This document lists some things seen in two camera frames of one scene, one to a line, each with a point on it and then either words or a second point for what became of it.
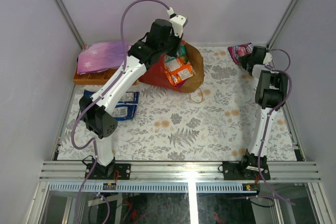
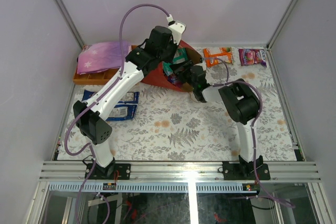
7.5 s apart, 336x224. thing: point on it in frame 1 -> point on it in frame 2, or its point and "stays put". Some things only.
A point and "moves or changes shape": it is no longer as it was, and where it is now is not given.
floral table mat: x=219 y=121 stays put
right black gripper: x=242 y=61 -> x=187 y=66
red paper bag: x=155 y=74 stays put
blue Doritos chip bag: x=126 y=108 stays put
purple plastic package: x=100 y=56 stays put
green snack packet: x=181 y=52 stays put
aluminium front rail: x=180 y=171 stays put
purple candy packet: x=237 y=51 moves or changes shape
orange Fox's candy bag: x=177 y=71 -> x=224 y=53
